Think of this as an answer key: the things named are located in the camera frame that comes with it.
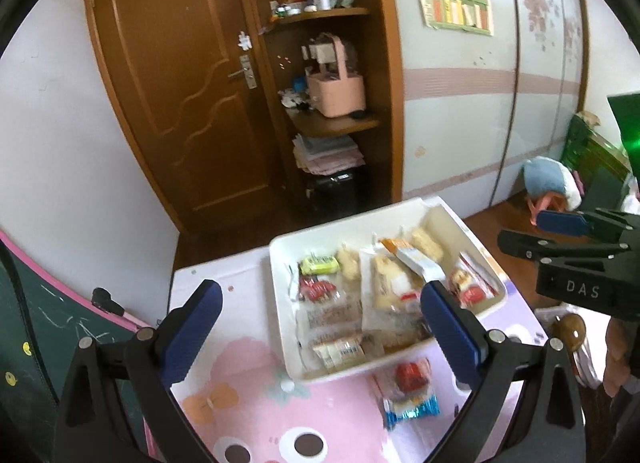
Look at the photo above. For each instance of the clear bag yellow pastry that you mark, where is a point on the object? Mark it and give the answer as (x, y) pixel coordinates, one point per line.
(421, 240)

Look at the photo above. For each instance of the red small snack packet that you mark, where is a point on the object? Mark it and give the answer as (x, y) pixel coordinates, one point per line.
(315, 290)

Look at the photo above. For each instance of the blue candy packet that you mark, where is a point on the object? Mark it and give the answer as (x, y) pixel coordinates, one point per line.
(409, 408)

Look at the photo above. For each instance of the stack of folded papers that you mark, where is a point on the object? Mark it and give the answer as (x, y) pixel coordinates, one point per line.
(326, 156)

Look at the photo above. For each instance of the wooden corner shelf unit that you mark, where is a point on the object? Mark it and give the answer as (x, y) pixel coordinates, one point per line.
(284, 33)

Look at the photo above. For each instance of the kraft soda cracker bag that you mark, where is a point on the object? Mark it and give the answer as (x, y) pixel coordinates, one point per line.
(318, 323)

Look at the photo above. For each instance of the brown wooden door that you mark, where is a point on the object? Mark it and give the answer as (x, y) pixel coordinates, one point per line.
(188, 100)

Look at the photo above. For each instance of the green snack packet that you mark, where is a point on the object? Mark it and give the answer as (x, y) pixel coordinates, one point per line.
(318, 265)

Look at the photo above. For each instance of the blue white plush cushion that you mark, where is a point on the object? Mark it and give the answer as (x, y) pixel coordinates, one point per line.
(542, 175)

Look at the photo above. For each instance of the white plastic storage bin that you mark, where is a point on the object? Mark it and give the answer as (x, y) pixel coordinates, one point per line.
(365, 231)

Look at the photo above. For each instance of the red cake snack packet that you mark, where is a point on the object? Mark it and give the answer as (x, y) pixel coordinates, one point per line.
(470, 283)

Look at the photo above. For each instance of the orange snack packet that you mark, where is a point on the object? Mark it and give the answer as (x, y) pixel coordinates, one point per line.
(414, 259)

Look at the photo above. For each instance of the yellow Fuji bread package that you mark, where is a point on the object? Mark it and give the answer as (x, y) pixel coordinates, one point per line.
(389, 296)

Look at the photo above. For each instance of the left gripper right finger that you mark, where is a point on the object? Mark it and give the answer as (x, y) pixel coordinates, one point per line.
(547, 423)

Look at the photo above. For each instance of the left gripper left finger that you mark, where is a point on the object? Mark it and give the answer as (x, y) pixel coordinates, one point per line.
(91, 421)

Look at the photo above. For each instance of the red trim brownie packet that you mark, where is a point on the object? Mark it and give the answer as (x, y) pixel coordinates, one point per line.
(408, 380)

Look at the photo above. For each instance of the wooden bedpost knob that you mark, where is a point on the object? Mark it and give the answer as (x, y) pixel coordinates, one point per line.
(570, 329)

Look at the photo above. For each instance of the pink handled basket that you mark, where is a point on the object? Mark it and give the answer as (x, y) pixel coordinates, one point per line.
(334, 91)

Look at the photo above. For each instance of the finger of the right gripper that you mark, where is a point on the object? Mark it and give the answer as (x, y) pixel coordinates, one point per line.
(623, 250)
(602, 225)

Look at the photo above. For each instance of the pink plastic stool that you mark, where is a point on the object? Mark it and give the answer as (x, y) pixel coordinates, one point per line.
(549, 201)

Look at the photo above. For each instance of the round pastry clear wrapper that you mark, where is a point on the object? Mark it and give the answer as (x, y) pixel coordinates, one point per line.
(349, 262)

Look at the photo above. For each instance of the green chalkboard pink frame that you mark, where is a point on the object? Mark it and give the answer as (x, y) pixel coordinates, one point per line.
(42, 322)

